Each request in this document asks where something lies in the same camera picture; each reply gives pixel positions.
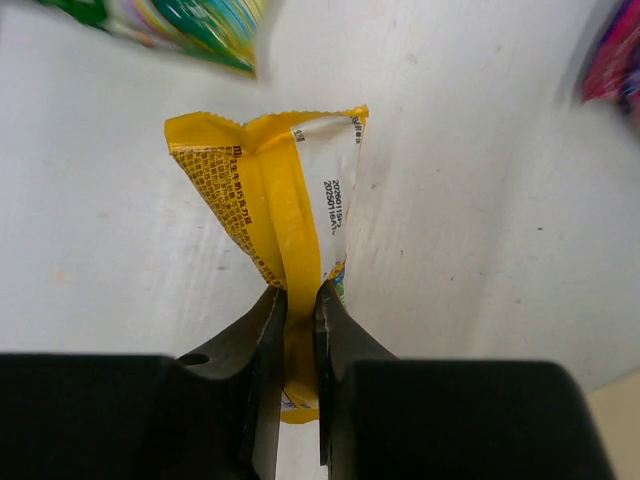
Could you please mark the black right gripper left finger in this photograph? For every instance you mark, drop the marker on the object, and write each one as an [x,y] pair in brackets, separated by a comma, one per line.
[212,413]

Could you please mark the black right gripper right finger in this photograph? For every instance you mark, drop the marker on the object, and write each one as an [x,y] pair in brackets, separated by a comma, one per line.
[383,417]

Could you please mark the yellow snack packet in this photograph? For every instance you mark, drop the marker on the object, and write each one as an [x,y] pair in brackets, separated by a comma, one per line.
[280,186]

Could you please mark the green candy bag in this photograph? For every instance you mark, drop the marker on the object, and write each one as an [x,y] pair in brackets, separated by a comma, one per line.
[217,31]

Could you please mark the red purple candy bag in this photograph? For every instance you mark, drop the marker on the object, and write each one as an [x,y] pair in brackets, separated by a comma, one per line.
[613,72]

